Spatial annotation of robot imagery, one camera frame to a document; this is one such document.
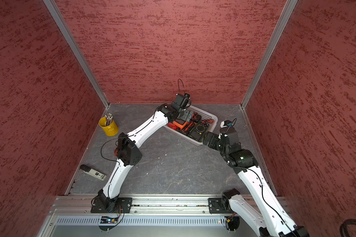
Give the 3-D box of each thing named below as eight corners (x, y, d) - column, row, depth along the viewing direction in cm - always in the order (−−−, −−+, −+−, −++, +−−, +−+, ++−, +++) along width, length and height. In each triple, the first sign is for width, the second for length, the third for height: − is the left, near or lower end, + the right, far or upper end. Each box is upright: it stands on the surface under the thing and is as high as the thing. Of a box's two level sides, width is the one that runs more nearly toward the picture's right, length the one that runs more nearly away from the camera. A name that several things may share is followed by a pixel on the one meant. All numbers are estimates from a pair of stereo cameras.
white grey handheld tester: (83, 171, 87) (78, 168, 83) (87, 167, 89) (82, 163, 85) (103, 181, 84) (98, 178, 79) (107, 176, 86) (102, 173, 81)
